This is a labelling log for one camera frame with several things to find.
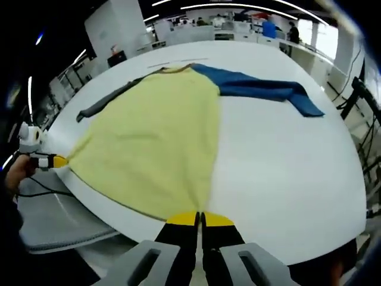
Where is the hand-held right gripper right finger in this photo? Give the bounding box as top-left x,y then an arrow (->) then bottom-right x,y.
201,211 -> 298,286

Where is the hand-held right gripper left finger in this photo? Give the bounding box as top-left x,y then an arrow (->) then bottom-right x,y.
98,210 -> 199,286

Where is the yellow blue grey garment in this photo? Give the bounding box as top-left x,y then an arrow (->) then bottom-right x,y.
76,63 -> 326,223

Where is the person's left hand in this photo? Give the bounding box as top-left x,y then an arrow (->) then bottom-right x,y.
4,154 -> 36,196

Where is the black cabinet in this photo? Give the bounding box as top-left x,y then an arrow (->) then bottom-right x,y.
107,50 -> 127,68

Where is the wide white pillar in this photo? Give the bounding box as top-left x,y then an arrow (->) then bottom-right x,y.
84,0 -> 148,72

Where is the white cabinet row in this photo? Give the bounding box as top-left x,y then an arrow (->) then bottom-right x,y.
163,25 -> 263,45

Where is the ceiling light strip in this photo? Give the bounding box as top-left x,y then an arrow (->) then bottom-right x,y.
179,2 -> 328,23

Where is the black tripod stand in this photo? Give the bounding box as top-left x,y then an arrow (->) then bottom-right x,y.
336,76 -> 381,185

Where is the white lab counter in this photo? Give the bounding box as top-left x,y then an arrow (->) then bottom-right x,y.
278,38 -> 342,87

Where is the blue bin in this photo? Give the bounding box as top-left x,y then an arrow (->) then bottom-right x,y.
261,18 -> 278,40

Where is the narrow white pillar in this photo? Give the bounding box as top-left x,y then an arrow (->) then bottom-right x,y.
334,28 -> 363,79

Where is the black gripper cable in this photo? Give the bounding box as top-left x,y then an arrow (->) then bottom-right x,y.
16,175 -> 74,198

